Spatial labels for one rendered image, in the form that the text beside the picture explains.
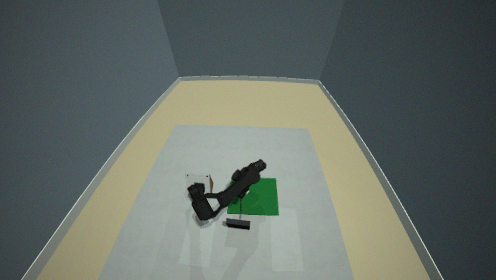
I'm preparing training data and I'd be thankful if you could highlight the green circuit board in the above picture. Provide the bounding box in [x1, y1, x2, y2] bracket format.
[227, 178, 279, 216]

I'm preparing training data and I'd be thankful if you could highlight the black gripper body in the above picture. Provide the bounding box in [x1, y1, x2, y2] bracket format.
[237, 184, 251, 199]

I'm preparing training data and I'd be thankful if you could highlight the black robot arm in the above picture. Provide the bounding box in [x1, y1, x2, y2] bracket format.
[187, 159, 267, 221]

